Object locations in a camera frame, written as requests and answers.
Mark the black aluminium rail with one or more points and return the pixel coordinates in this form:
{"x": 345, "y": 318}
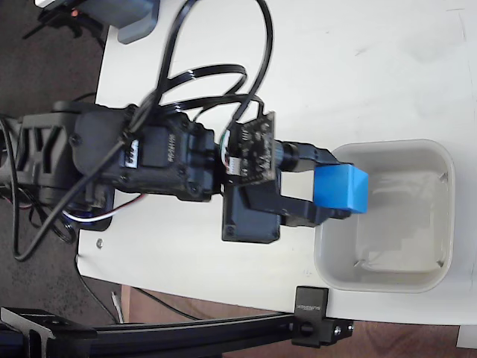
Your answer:
{"x": 167, "y": 335}

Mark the white panel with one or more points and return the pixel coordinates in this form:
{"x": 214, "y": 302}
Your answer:
{"x": 467, "y": 337}

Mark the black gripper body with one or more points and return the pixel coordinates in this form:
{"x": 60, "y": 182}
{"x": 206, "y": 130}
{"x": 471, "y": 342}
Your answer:
{"x": 253, "y": 216}

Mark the black tripod legs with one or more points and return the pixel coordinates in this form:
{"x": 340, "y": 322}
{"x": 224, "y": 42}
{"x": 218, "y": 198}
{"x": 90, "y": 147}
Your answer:
{"x": 56, "y": 20}

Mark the blue cube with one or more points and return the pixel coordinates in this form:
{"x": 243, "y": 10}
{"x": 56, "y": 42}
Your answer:
{"x": 341, "y": 190}

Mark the blue-gray plastic stand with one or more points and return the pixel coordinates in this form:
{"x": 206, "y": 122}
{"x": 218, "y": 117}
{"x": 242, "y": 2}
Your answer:
{"x": 138, "y": 18}

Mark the black table clamp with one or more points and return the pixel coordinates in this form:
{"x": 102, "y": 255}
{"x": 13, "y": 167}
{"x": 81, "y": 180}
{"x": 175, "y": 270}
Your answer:
{"x": 311, "y": 317}

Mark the small metal screw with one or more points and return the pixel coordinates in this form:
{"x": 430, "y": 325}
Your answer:
{"x": 100, "y": 243}

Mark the gripper camera circuit board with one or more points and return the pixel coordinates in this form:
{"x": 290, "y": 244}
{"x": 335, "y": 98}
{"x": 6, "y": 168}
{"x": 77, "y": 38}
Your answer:
{"x": 257, "y": 149}

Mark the white plastic bin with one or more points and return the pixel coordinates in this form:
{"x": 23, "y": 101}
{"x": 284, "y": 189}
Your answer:
{"x": 406, "y": 242}

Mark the white device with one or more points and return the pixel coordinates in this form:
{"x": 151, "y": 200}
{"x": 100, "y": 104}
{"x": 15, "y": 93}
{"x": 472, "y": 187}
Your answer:
{"x": 48, "y": 3}

